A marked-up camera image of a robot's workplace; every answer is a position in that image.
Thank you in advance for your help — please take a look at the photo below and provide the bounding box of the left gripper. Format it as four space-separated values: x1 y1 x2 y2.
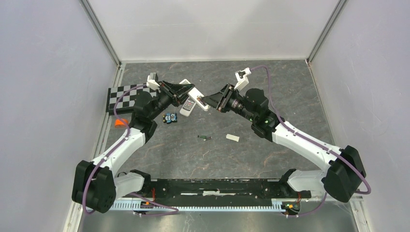
148 80 196 120

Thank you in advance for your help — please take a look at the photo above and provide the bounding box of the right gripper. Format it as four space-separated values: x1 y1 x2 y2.
201 83 256 123

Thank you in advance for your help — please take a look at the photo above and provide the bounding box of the white long remote control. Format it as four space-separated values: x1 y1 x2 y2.
188 87 210 111

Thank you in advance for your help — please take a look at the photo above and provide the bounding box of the white battery cover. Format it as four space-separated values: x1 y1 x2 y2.
226 134 240 142

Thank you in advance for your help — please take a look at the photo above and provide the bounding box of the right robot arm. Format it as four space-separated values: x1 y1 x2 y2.
196 84 368 203

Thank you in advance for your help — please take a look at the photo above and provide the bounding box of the grey white remote control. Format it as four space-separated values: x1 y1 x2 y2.
179 97 196 117

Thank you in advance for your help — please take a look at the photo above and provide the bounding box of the green tipped AAA battery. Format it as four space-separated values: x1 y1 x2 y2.
197 135 212 141

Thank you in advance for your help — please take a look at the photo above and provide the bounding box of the black white checkerboard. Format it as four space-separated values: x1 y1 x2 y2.
105 84 157 116

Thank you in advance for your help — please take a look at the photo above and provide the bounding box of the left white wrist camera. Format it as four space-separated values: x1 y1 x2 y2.
146 72 160 90

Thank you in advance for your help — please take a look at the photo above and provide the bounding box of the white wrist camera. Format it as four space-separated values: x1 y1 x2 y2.
234 68 251 91
146 72 160 90

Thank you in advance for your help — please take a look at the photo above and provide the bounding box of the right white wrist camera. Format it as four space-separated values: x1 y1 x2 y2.
234 68 251 91

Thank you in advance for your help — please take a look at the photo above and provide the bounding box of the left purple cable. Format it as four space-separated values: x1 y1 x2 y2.
82 84 151 215

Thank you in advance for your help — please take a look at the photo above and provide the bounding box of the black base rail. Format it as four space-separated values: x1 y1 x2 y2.
138 178 312 207

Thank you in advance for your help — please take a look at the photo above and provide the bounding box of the white slotted cable duct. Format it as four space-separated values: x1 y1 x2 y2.
110 198 285 213

